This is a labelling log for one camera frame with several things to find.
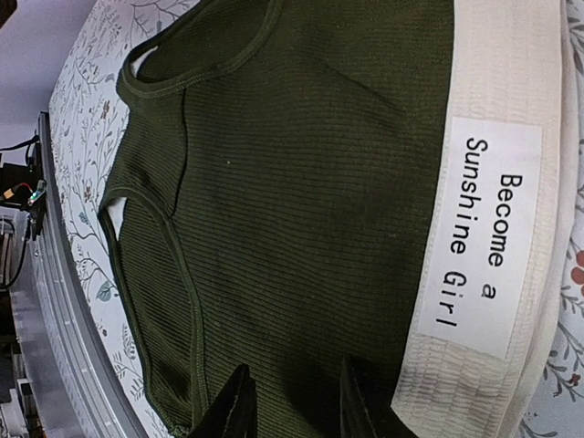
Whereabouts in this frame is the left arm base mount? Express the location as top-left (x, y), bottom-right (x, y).
top-left (1, 134), bottom-right (47, 294)

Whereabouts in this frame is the dark green underwear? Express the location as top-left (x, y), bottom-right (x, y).
top-left (99, 1), bottom-right (578, 437)

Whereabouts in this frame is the floral white table mat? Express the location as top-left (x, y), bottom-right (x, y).
top-left (49, 1), bottom-right (583, 437)

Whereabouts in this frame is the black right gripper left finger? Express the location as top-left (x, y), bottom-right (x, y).
top-left (187, 364), bottom-right (256, 438)

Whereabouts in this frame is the aluminium front rail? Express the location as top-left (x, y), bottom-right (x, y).
top-left (10, 112), bottom-right (147, 437)

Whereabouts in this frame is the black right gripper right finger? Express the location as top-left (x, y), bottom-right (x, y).
top-left (339, 357), bottom-right (413, 438)

